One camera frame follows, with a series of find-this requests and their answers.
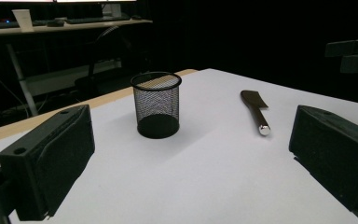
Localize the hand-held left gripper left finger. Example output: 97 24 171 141
0 104 96 222

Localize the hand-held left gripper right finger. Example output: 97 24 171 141
288 105 358 220

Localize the black spatula with metal handle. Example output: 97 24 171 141
240 89 272 137

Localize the black mesh pen cup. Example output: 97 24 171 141
130 71 183 140

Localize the black folding chair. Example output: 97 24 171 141
74 25 138 98

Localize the wooden desk with white legs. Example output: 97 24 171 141
0 18 154 118

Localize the white cup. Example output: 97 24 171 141
11 8 34 34

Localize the white table cover sheet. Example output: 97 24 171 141
0 68 358 224

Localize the computer monitor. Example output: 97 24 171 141
0 0 138 19

